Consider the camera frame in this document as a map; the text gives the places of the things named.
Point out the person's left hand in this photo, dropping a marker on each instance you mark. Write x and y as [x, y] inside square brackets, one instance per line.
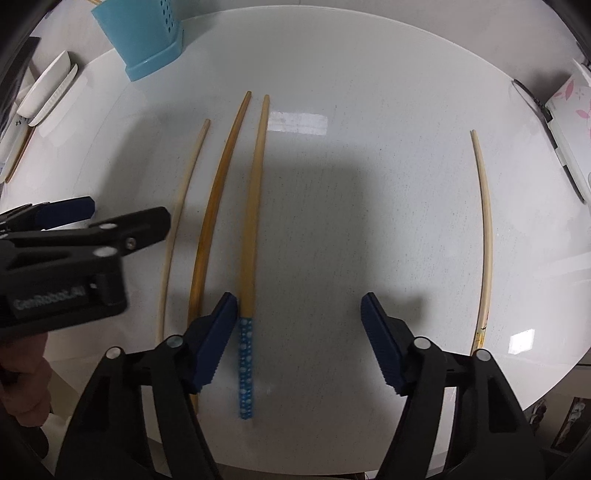
[27, 378]

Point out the dark brown chopstick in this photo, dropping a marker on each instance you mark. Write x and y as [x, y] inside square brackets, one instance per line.
[215, 184]

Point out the white ribbed lid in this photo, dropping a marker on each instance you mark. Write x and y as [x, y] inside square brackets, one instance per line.
[60, 99]

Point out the blue plastic utensil holder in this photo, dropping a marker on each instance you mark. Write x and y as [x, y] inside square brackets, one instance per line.
[147, 37]

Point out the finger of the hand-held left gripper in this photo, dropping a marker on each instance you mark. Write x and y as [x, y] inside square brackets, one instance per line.
[138, 226]
[69, 210]

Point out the pale chopstick with dark print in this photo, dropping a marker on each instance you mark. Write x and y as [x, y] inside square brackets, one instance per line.
[490, 240]

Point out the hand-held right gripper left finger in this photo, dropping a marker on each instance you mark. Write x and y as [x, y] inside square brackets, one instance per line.
[217, 341]

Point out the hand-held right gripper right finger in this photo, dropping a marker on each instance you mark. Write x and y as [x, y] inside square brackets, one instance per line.
[383, 341]

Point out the white patterned bowl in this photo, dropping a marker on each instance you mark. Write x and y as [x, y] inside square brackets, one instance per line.
[14, 138]

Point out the pale slim chopstick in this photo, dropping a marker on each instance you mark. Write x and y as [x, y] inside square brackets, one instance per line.
[182, 194]

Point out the white appliance with pink flowers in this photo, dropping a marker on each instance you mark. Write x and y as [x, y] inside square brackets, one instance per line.
[572, 120]

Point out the large white bowl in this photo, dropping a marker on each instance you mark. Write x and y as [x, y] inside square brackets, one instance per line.
[44, 83]

